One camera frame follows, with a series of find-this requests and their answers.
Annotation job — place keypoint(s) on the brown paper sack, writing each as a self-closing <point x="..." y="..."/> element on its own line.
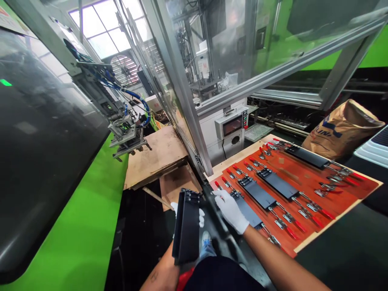
<point x="342" y="130"/>

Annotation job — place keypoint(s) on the person's right hand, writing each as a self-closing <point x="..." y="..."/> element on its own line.
<point x="232" y="212"/>

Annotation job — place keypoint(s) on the person's body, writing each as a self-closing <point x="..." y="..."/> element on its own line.
<point x="224" y="274"/>

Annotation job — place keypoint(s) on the round wall fan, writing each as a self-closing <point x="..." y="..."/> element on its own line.
<point x="124" y="69"/>

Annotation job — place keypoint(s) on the green moulding machine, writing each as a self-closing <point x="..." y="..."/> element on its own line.
<point x="45" y="145"/>

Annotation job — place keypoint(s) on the clear plastic tray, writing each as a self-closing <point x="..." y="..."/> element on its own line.
<point x="258" y="132"/>

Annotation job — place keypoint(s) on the window with panes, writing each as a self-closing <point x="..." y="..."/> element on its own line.
<point x="103" y="27"/>

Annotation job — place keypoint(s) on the pale wooden base board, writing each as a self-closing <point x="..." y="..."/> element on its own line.
<point x="368" y="194"/>

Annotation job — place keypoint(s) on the aluminium frame clear guard enclosure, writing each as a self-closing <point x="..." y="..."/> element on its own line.
<point x="194" y="75"/>

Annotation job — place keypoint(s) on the white control box with screen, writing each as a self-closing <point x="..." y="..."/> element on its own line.
<point x="232" y="127"/>

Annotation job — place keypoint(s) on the black moulded plastic panel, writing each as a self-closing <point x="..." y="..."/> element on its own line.
<point x="250" y="214"/>
<point x="282" y="185"/>
<point x="186" y="230"/>
<point x="259" y="194"/>
<point x="306" y="156"/>

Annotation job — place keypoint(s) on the person's legs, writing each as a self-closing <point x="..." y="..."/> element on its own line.
<point x="207" y="244"/>

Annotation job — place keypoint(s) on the person's left hand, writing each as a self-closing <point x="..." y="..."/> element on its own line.
<point x="202" y="217"/>

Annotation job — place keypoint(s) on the red fixture board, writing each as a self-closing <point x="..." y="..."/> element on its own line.
<point x="312" y="185"/>

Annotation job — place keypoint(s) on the stack of cardboard sheets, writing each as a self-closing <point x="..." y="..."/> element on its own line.
<point x="157" y="157"/>

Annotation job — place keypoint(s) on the white ribbed machine cover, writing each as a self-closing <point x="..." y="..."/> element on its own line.
<point x="374" y="145"/>

